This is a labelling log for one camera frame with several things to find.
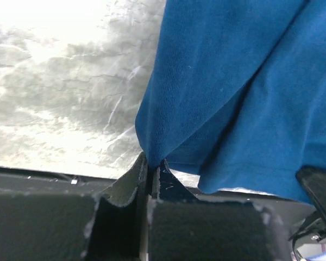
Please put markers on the blue t shirt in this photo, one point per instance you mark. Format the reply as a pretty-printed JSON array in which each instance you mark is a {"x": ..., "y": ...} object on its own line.
[{"x": 237, "y": 94}]

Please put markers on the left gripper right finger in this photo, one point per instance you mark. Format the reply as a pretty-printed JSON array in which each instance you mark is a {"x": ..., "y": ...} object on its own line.
[{"x": 182, "y": 227}]

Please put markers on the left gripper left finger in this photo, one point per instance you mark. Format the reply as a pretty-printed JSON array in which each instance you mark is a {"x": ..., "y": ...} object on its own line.
[{"x": 76, "y": 225}]

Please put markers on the black base beam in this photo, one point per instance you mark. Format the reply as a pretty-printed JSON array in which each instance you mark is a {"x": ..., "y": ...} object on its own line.
[{"x": 291, "y": 212}]

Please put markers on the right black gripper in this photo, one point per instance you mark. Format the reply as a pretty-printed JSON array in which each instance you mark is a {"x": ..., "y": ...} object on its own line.
[{"x": 313, "y": 181}]

